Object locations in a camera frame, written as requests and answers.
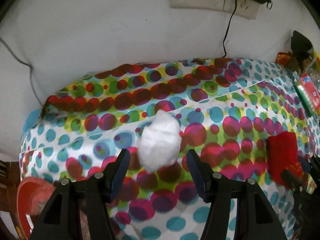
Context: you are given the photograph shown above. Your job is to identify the red sock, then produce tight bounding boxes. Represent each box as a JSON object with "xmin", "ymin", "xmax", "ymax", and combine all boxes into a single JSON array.
[{"xmin": 266, "ymin": 131, "xmax": 303, "ymax": 189}]

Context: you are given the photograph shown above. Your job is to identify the small white sock roll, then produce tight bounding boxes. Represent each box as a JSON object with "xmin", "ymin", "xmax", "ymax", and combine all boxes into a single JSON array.
[{"xmin": 138, "ymin": 110, "xmax": 182, "ymax": 173}]

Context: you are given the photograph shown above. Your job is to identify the red round tray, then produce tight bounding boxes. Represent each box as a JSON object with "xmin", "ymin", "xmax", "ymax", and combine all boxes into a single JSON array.
[{"xmin": 16, "ymin": 177, "xmax": 55, "ymax": 239}]

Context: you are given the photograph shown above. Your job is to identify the red green medicine box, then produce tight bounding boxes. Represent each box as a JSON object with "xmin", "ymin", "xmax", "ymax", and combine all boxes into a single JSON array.
[{"xmin": 295, "ymin": 73, "xmax": 319, "ymax": 117}]

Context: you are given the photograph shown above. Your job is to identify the polka dot bed sheet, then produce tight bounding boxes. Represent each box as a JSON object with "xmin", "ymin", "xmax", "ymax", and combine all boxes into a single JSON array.
[{"xmin": 19, "ymin": 59, "xmax": 319, "ymax": 239}]

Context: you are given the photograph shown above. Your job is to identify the plastic bag of snacks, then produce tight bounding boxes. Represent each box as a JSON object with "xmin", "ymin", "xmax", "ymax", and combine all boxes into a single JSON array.
[{"xmin": 303, "ymin": 52, "xmax": 320, "ymax": 88}]

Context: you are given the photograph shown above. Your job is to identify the red snack packet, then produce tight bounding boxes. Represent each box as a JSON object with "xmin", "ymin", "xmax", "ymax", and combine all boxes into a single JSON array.
[{"xmin": 275, "ymin": 52, "xmax": 292, "ymax": 67}]

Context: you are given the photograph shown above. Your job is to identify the black clamp stand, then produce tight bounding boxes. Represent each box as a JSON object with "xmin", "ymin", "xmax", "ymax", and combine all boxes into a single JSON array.
[{"xmin": 291, "ymin": 30, "xmax": 313, "ymax": 61}]

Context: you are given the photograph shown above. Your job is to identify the black charger cable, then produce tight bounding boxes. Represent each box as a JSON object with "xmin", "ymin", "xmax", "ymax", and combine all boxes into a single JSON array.
[{"xmin": 221, "ymin": 0, "xmax": 238, "ymax": 59}]

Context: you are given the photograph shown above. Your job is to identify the grey wall cable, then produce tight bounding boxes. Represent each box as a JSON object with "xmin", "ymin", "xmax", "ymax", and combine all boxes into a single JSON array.
[{"xmin": 0, "ymin": 36, "xmax": 43, "ymax": 107}]

